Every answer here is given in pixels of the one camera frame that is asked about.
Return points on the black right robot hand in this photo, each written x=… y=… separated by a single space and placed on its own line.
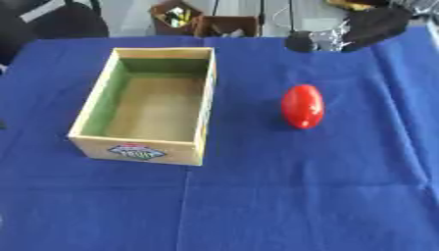
x=299 y=41

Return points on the brown open cardboard box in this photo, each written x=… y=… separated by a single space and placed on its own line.
x=251 y=24
x=165 y=26

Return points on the tan cardboard box green inside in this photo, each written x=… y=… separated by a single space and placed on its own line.
x=150 y=150

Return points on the thin black tripod leg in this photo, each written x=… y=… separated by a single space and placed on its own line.
x=215 y=7
x=262 y=10
x=291 y=14

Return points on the red oval toy fruit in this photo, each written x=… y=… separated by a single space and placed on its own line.
x=302 y=106

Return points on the black chair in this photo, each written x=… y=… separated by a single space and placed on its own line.
x=68 y=23

